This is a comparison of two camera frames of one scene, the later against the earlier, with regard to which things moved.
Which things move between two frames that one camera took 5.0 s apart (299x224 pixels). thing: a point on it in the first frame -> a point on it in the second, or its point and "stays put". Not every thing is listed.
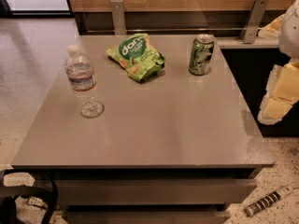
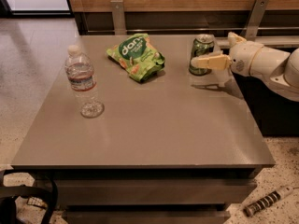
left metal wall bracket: [119, 17] stays put
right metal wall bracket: [248, 34] stays put
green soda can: [202, 54] stays put
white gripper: [290, 36] -> [244, 59]
